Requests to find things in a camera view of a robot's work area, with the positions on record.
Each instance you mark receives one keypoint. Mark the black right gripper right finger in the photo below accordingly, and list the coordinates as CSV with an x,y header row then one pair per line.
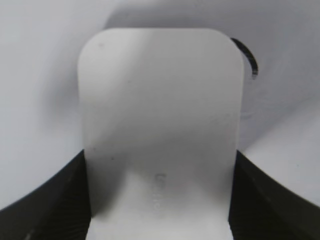
x,y
263,209

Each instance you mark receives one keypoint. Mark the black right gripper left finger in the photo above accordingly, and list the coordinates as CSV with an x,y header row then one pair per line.
x,y
57,210

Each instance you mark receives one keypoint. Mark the white rectangular board eraser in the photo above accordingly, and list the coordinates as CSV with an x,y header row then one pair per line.
x,y
160,111

